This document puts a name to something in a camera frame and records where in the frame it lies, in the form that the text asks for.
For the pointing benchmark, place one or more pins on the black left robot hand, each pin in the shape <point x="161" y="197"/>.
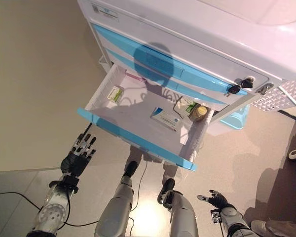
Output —
<point x="74" y="164"/>

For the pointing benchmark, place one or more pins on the white perforated side basket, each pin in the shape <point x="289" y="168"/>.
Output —
<point x="281" y="96"/>

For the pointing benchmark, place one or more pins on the light blue waste bin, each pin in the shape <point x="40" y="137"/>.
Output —
<point x="234" y="118"/>

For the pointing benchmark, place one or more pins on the green white medicine box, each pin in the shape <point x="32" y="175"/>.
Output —
<point x="115" y="94"/>

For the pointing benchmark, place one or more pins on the silver right robot leg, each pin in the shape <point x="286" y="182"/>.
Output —
<point x="182" y="217"/>

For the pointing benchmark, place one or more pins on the white blue medical cart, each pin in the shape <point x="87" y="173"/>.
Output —
<point x="187" y="32"/>

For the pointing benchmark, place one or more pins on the metal cart latch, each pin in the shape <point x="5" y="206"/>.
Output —
<point x="266" y="89"/>

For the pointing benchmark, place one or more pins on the silver left robot leg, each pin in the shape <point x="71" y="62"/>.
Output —
<point x="118" y="212"/>

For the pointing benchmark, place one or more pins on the silver robot leg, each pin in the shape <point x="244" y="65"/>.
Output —
<point x="182" y="217"/>
<point x="118" y="212"/>

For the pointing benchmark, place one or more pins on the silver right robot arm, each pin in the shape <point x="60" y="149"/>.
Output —
<point x="234" y="219"/>

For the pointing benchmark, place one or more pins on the white shoe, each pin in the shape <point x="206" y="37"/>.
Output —
<point x="259" y="226"/>

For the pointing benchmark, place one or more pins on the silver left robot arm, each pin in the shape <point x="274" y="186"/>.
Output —
<point x="54" y="209"/>

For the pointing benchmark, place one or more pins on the medicine bottle with yellow cap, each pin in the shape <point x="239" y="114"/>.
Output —
<point x="199" y="113"/>

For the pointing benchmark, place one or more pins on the small green medicine box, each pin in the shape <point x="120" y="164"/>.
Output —
<point x="189" y="108"/>

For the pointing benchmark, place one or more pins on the black cart keys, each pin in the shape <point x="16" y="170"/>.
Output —
<point x="235" y="89"/>

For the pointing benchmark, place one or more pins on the blue white medicine box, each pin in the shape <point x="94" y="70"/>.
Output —
<point x="166" y="119"/>

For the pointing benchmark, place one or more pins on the grey person trousers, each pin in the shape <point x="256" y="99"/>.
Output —
<point x="286" y="228"/>

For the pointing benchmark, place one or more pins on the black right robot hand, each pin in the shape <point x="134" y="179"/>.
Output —
<point x="218" y="201"/>

